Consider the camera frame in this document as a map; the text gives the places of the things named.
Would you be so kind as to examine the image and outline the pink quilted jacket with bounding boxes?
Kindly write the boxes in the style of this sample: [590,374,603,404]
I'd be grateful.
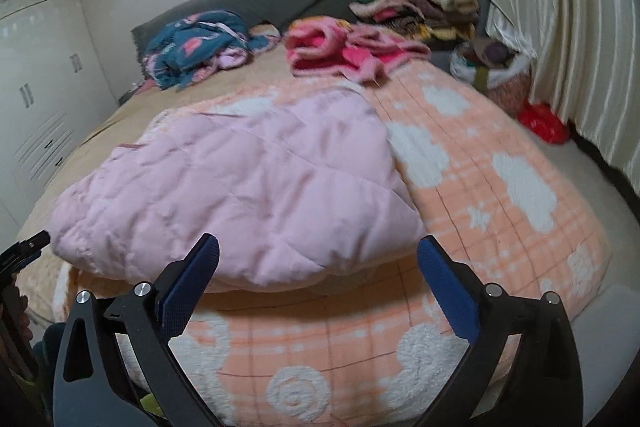
[49,88,423,291]

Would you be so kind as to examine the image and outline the pile of folded clothes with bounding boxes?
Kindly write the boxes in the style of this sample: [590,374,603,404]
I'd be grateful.
[349,0,480,51]

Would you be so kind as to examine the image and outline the person's left hand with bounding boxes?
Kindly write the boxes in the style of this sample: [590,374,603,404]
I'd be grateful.
[1,279,32,358]

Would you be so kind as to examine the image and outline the orange white plaid blanket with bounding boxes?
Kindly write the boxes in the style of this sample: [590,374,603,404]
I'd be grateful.
[175,61,611,426]

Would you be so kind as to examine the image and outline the white wardrobe with drawers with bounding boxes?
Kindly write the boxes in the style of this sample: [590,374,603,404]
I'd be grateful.
[1,0,117,225]

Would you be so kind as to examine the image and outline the red plastic bag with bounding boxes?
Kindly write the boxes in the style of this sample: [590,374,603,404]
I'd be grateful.
[518,102,570,145]

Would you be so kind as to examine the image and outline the blue floral pink-lined garment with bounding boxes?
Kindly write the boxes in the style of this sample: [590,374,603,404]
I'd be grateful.
[141,10,281,90]

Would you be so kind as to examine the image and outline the patterned laundry basket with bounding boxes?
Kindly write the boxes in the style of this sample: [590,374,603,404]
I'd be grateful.
[449,37,532,118]

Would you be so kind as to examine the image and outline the pink red fleece garment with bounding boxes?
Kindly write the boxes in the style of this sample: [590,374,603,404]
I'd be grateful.
[283,16,431,84]

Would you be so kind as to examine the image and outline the cream striped curtain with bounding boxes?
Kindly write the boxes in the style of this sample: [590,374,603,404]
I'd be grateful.
[488,0,639,187]

